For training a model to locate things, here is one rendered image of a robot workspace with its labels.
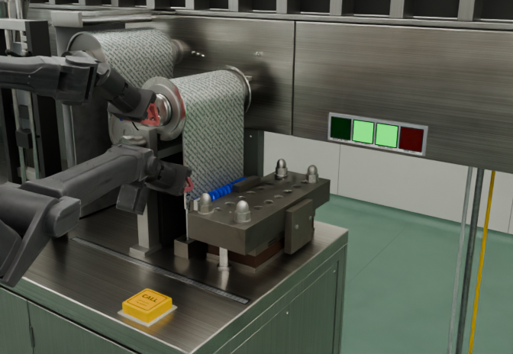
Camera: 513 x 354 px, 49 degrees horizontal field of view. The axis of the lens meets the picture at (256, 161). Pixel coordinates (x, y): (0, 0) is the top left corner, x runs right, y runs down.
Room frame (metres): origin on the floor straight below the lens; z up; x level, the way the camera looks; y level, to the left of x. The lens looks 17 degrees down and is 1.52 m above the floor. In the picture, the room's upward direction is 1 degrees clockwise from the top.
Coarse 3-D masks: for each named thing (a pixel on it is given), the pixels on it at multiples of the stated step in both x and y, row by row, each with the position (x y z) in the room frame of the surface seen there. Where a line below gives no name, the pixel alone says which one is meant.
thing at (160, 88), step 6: (156, 84) 1.27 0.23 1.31; (156, 90) 1.27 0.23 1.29; (162, 90) 1.26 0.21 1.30; (168, 90) 1.25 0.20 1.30; (168, 96) 1.25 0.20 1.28; (174, 96) 1.24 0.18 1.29; (174, 102) 1.24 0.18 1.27; (174, 108) 1.24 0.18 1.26; (174, 114) 1.24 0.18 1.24; (174, 120) 1.24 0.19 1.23; (150, 126) 1.28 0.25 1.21; (162, 126) 1.26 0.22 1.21; (168, 126) 1.25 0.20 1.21; (174, 126) 1.24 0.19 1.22; (156, 132) 1.27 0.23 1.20; (162, 132) 1.26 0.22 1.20; (168, 132) 1.25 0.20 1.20
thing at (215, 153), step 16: (208, 128) 1.31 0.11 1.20; (224, 128) 1.37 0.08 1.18; (240, 128) 1.42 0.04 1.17; (192, 144) 1.26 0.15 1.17; (208, 144) 1.31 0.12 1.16; (224, 144) 1.37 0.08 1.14; (240, 144) 1.42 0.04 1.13; (192, 160) 1.26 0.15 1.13; (208, 160) 1.31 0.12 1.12; (224, 160) 1.37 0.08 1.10; (240, 160) 1.42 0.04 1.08; (192, 176) 1.26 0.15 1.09; (208, 176) 1.31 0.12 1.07; (224, 176) 1.37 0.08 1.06; (240, 176) 1.42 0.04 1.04; (192, 192) 1.26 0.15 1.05
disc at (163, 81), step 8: (152, 80) 1.28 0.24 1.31; (160, 80) 1.27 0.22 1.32; (168, 80) 1.26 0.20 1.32; (144, 88) 1.30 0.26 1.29; (176, 88) 1.24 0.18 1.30; (176, 96) 1.24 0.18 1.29; (184, 104) 1.23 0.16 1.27; (184, 112) 1.23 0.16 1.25; (184, 120) 1.23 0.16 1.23; (176, 128) 1.24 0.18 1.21; (160, 136) 1.27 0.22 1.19; (168, 136) 1.26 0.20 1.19; (176, 136) 1.24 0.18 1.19
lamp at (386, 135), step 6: (378, 126) 1.32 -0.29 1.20; (384, 126) 1.31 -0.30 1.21; (390, 126) 1.30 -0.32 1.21; (378, 132) 1.32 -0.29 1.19; (384, 132) 1.31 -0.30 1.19; (390, 132) 1.30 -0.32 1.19; (396, 132) 1.29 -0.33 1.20; (378, 138) 1.32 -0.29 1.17; (384, 138) 1.31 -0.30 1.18; (390, 138) 1.30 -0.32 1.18; (384, 144) 1.31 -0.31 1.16; (390, 144) 1.30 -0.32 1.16
